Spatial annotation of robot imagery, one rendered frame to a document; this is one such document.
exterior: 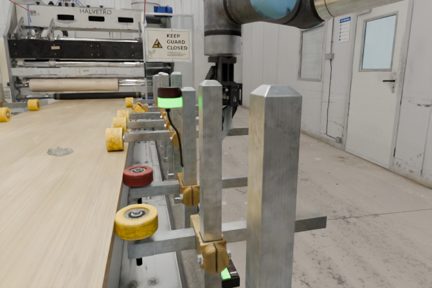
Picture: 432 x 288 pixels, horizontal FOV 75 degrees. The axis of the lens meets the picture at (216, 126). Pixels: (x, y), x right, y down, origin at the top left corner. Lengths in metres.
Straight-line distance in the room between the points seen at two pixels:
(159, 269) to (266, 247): 0.65
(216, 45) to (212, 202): 0.35
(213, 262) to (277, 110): 0.38
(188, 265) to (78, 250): 0.34
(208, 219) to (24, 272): 0.28
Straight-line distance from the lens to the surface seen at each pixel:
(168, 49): 3.02
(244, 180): 0.87
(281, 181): 0.26
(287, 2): 0.61
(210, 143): 0.49
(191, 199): 0.77
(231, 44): 0.67
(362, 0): 0.64
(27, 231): 0.62
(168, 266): 0.92
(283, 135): 0.25
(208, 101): 0.48
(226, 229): 0.62
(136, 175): 0.78
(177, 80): 0.97
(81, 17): 3.40
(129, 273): 0.92
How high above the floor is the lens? 1.17
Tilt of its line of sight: 11 degrees down
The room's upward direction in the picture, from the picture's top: straight up
